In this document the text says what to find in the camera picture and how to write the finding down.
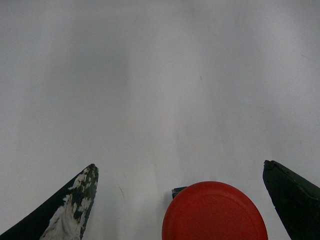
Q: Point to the red mushroom push button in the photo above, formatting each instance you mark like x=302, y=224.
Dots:
x=212, y=210

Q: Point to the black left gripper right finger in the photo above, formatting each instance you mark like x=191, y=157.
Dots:
x=295, y=199

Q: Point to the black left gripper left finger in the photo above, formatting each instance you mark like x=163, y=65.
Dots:
x=64, y=215

